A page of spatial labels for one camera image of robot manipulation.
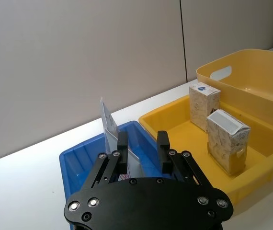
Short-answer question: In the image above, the upright white printed card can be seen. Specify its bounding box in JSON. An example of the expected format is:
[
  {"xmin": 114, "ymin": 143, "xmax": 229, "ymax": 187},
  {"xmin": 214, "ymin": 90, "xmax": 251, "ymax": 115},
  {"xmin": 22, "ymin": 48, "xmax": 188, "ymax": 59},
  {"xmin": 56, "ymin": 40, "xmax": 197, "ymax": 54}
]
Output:
[{"xmin": 99, "ymin": 96, "xmax": 119, "ymax": 154}]

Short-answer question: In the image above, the tall yellow basket with handle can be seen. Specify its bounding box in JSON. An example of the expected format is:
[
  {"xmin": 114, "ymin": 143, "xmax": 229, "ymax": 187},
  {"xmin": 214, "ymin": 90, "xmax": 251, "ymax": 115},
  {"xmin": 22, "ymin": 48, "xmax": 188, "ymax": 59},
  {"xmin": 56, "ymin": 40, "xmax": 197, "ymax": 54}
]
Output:
[{"xmin": 196, "ymin": 49, "xmax": 273, "ymax": 144}]

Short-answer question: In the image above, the blue plastic bin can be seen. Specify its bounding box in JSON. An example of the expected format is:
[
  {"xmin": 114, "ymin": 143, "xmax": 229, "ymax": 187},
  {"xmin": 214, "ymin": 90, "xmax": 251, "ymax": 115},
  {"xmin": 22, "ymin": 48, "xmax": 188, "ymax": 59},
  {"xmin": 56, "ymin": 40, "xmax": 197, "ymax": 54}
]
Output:
[{"xmin": 59, "ymin": 120, "xmax": 175, "ymax": 204}]

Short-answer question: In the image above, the white sheet with red marks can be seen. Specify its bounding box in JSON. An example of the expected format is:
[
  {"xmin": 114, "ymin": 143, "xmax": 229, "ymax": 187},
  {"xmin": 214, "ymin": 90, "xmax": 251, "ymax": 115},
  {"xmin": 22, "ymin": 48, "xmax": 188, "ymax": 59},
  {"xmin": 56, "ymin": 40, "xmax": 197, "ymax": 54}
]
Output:
[{"xmin": 117, "ymin": 145, "xmax": 142, "ymax": 181}]

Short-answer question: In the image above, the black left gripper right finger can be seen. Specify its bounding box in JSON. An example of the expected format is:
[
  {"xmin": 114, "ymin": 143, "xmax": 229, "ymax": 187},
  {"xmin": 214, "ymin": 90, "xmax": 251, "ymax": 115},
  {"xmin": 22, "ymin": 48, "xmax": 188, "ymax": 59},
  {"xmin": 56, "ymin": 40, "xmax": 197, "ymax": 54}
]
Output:
[{"xmin": 157, "ymin": 130, "xmax": 214, "ymax": 190}]

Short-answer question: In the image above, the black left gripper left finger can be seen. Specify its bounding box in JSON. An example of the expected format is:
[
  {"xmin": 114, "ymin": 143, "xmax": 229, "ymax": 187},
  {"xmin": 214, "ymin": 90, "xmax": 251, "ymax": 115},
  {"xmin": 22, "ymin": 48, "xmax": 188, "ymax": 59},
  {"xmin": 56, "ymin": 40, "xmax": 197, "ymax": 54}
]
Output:
[{"xmin": 80, "ymin": 131, "xmax": 129, "ymax": 191}]

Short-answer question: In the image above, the beige carton with silver top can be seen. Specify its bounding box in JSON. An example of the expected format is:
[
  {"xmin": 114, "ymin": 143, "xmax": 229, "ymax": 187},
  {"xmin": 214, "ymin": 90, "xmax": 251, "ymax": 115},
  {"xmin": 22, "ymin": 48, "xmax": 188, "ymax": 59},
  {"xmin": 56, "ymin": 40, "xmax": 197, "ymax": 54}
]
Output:
[{"xmin": 206, "ymin": 109, "xmax": 251, "ymax": 177}]

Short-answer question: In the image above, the shallow yellow plastic bin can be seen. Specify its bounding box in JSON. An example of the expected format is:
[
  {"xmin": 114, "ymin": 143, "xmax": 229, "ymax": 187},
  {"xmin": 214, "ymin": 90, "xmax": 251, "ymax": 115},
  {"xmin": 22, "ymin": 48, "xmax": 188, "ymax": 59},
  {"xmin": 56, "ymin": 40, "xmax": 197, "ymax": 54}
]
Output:
[{"xmin": 138, "ymin": 94, "xmax": 273, "ymax": 219}]

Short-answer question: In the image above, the beige carton with blue mark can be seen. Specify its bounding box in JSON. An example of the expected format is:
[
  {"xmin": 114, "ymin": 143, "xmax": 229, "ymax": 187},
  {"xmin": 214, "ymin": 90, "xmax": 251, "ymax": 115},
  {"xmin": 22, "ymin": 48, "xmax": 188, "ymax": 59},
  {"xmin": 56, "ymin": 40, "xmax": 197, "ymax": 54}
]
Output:
[{"xmin": 189, "ymin": 82, "xmax": 221, "ymax": 132}]

